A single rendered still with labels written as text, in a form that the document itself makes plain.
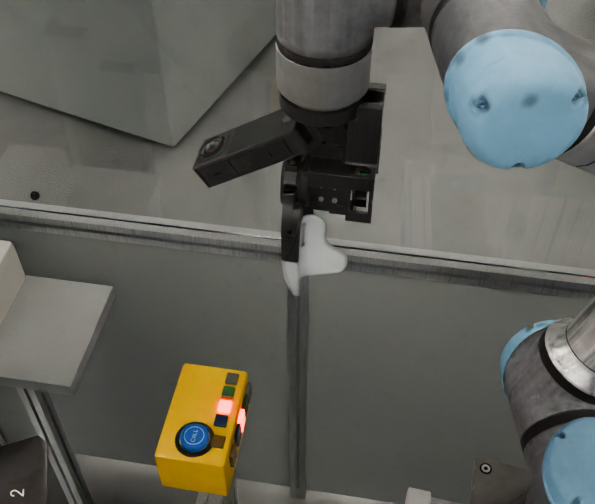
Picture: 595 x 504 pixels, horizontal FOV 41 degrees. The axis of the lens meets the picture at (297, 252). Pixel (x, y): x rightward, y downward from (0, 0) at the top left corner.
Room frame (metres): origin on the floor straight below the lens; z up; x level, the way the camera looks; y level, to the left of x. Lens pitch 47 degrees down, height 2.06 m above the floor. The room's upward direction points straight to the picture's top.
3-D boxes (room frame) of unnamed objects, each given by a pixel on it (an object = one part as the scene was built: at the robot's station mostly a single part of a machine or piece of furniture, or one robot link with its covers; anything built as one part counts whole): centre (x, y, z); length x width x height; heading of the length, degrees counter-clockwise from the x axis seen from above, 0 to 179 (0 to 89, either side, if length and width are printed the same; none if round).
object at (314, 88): (0.54, -0.02, 1.70); 0.08 x 0.08 x 0.05
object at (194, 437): (0.57, 0.14, 1.08); 0.04 x 0.04 x 0.02
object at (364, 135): (0.54, -0.03, 1.62); 0.09 x 0.08 x 0.12; 81
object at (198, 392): (0.61, 0.14, 1.02); 0.16 x 0.10 x 0.11; 171
